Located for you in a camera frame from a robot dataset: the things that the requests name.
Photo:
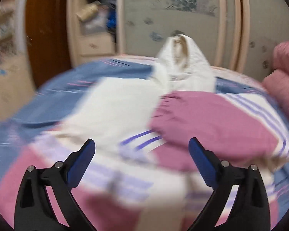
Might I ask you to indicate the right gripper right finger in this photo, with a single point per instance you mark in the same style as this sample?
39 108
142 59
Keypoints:
250 210

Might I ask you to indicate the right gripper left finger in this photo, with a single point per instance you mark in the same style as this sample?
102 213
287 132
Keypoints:
33 210

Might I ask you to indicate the pink and white hooded jacket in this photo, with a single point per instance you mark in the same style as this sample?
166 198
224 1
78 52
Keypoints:
142 176

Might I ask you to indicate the bookshelf cabinet with drawers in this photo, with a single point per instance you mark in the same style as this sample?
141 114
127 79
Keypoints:
16 83

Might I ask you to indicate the rolled pink quilt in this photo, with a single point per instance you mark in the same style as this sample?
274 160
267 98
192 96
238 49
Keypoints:
277 83

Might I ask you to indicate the wardrobe with glass sliding doors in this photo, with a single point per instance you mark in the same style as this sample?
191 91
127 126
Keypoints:
239 35

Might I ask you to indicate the translucent storage box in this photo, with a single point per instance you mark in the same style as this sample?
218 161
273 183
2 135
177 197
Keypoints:
96 24

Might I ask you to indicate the brown wooden door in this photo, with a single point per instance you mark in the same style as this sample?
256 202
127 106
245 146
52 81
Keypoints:
46 39

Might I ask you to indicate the blue garment in wardrobe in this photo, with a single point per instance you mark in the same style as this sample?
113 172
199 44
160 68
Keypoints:
111 20

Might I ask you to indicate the beige bag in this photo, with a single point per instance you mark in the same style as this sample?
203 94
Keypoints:
87 12

